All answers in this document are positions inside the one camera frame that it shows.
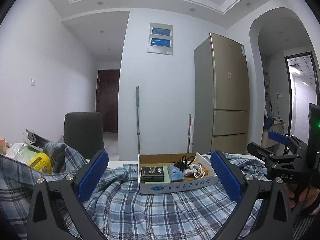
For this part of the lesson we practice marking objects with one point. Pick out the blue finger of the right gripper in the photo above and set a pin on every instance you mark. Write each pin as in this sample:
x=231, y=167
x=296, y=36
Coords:
x=285, y=139
x=264, y=154

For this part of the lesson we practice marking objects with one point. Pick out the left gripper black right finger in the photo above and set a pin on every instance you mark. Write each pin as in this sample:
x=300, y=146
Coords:
x=273, y=221

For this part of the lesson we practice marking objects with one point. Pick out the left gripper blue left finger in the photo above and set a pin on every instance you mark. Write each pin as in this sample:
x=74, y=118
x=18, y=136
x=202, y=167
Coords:
x=91, y=173

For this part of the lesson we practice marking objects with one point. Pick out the yellow cigarette pack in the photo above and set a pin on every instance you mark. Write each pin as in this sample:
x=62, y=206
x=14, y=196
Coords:
x=207, y=169

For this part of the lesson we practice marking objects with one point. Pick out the black small box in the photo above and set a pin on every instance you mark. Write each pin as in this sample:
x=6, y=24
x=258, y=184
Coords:
x=152, y=174

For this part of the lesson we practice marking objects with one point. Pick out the blue packet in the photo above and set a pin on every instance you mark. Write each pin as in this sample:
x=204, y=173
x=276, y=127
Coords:
x=175, y=173

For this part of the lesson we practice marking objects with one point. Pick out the green sticky note pad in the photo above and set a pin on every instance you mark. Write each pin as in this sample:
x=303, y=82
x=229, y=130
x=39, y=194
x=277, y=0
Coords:
x=166, y=178

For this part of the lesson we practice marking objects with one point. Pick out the person's right hand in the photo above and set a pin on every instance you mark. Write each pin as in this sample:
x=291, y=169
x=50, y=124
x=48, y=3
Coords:
x=309, y=196

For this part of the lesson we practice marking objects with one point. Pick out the blue plaid cloth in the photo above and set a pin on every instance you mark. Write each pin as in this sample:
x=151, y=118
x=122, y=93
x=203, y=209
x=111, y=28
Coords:
x=120, y=211

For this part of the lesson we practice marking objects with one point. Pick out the dark office chair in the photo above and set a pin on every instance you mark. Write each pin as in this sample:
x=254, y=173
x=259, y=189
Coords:
x=83, y=131

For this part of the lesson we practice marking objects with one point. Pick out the grey patterned box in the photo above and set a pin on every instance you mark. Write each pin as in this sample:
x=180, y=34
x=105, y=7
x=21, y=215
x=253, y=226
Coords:
x=34, y=140

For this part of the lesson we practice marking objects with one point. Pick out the gold refrigerator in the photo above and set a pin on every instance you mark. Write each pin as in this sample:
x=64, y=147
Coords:
x=221, y=117

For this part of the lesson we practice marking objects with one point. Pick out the pink cup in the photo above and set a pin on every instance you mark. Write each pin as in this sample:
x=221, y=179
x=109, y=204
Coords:
x=2, y=145

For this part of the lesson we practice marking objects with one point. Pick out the white cardboard tray box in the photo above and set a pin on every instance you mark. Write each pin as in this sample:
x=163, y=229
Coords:
x=188, y=163

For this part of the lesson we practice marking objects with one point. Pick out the dark red door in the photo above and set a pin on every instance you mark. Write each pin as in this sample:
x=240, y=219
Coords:
x=107, y=99

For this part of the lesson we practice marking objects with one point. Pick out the grey electrical panel box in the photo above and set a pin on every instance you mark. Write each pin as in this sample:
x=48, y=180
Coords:
x=160, y=39

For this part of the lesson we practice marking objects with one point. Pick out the white wall switch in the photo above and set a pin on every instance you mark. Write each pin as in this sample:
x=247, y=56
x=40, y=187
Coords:
x=32, y=81

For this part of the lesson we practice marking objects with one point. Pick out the green mop handle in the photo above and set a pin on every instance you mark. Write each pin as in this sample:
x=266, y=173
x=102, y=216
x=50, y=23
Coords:
x=137, y=117

